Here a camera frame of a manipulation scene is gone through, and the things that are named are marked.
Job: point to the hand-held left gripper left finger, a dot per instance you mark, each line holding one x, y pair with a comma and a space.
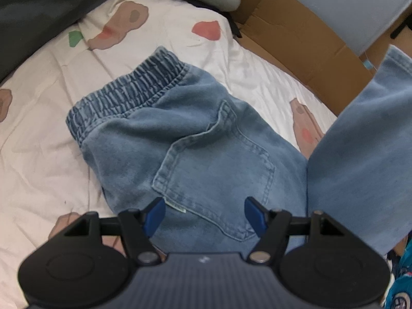
154, 215

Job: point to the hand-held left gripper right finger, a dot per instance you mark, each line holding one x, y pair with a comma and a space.
256, 217

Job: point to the cream bear print bedsheet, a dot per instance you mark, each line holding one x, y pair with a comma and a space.
48, 151

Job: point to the teal printed cloth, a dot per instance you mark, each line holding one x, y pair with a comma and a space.
400, 280

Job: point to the flattened cardboard box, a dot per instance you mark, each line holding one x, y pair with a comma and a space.
289, 38

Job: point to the upright cardboard panel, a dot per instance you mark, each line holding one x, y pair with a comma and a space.
379, 51

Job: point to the grey upholstered panel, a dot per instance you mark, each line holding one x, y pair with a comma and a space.
338, 6

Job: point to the dark grey pillow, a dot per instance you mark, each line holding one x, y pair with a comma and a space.
38, 6

